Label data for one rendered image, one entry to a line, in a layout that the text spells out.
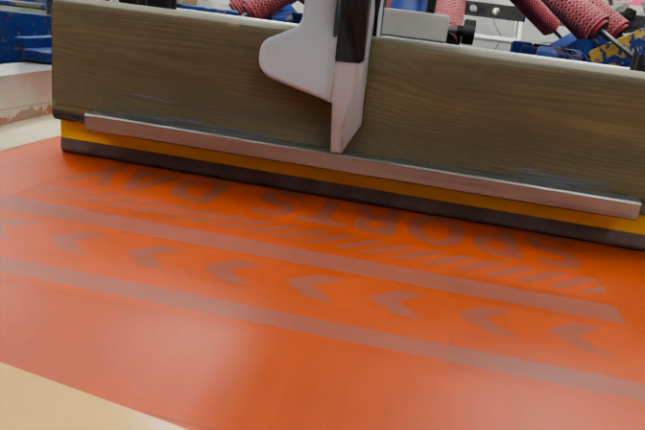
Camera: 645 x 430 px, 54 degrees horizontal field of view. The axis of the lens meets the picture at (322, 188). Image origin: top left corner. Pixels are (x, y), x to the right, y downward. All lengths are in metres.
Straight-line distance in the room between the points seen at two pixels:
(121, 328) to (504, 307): 0.15
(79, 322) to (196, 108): 0.19
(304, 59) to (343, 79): 0.03
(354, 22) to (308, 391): 0.19
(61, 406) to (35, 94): 0.40
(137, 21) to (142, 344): 0.23
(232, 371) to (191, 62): 0.23
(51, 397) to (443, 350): 0.13
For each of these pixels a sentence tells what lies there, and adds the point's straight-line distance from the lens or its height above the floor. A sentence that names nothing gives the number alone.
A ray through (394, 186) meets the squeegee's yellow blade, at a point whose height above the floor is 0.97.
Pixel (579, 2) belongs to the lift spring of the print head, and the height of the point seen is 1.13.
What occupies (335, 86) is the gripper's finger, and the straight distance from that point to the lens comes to 0.34.
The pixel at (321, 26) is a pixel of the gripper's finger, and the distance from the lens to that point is 0.35.
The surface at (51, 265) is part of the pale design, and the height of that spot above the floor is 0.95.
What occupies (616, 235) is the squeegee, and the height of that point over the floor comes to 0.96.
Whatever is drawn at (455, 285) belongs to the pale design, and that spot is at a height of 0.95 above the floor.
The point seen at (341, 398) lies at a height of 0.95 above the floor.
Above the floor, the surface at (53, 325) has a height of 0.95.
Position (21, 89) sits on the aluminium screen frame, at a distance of 0.55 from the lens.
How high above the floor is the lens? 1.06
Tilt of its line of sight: 16 degrees down
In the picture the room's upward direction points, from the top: 7 degrees clockwise
